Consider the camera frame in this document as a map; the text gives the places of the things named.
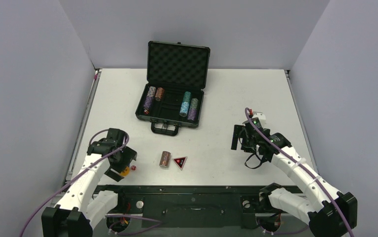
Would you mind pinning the blue-grey chip stack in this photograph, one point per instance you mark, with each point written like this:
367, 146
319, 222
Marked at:
151, 91

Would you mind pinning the teal chip stack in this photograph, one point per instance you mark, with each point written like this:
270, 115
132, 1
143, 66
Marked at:
187, 97

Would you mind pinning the green-grey chip stack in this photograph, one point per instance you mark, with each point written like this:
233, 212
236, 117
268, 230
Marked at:
194, 104

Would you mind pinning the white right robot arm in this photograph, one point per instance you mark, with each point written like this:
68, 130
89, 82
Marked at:
326, 210

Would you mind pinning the orange chip stack in case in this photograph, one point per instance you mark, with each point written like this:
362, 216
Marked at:
159, 94

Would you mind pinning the yellow round button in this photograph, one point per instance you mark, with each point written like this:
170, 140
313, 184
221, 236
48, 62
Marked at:
125, 173

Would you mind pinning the purple chip stack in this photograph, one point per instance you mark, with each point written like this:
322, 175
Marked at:
148, 102
192, 114

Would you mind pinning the brown chip stack on table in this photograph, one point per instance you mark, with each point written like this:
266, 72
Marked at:
165, 159

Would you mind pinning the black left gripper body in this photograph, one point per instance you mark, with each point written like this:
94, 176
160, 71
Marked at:
125, 158

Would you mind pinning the triangular all-in button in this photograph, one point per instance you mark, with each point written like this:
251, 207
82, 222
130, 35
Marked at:
180, 162

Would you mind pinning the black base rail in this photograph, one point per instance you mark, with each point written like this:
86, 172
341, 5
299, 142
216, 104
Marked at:
247, 207

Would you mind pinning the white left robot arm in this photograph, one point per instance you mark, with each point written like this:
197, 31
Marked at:
77, 213

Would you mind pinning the light blue chip stack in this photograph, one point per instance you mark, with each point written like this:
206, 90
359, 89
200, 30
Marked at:
184, 109

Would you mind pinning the black poker case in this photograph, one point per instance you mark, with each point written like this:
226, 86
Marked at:
177, 68

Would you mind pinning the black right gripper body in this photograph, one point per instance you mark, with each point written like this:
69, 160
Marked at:
237, 137

